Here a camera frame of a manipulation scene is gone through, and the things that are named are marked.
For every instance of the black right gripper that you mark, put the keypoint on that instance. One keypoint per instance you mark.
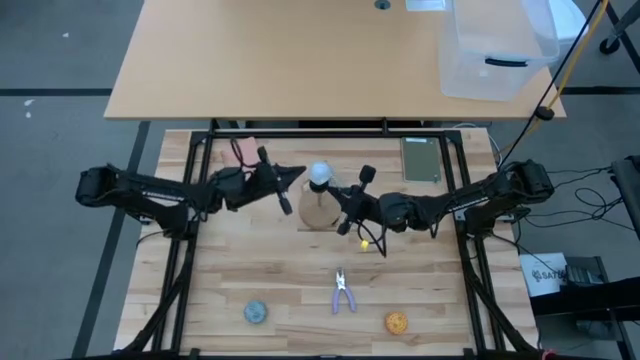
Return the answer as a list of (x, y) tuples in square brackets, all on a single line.
[(372, 207)]

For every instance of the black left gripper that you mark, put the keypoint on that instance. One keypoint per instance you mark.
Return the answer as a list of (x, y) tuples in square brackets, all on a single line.
[(245, 185)]

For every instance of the white light bulb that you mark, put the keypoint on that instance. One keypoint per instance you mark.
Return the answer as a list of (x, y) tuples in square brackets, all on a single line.
[(320, 171)]

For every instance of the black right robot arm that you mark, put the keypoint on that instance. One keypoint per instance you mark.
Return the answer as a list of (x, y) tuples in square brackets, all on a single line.
[(475, 202)]

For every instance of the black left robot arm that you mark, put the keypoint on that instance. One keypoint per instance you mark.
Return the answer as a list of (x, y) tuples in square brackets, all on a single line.
[(150, 192)]

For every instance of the green notebook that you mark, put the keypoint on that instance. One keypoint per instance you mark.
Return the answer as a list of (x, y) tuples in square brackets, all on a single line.
[(421, 159)]

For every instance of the beige desk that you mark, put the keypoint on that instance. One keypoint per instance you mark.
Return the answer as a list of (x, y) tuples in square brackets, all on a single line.
[(275, 60)]

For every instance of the orange round scrubber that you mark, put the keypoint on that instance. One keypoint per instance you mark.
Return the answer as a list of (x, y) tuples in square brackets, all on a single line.
[(396, 323)]

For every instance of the blue round scrubber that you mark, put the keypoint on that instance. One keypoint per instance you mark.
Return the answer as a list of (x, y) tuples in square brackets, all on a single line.
[(255, 312)]

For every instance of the round desk grommet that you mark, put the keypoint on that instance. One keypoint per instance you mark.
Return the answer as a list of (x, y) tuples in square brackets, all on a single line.
[(382, 4)]

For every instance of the white paper sheet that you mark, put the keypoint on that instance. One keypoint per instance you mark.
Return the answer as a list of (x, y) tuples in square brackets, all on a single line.
[(425, 5)]

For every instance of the clear plastic storage bin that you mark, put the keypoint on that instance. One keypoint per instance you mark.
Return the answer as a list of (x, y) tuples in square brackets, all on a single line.
[(495, 50)]

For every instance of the white cardboard box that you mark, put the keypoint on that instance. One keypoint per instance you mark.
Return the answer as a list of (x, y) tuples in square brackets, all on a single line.
[(542, 275)]

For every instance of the black electronic device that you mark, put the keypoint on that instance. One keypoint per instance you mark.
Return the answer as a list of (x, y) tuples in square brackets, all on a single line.
[(585, 272)]

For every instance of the black chair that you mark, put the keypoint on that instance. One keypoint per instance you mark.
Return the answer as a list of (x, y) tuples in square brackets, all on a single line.
[(629, 195)]

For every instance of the grey stand leg with caster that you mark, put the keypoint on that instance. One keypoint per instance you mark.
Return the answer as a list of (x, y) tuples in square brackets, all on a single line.
[(615, 37)]

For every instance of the black aluminium frame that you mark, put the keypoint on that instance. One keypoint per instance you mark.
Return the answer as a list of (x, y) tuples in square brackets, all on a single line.
[(325, 134)]

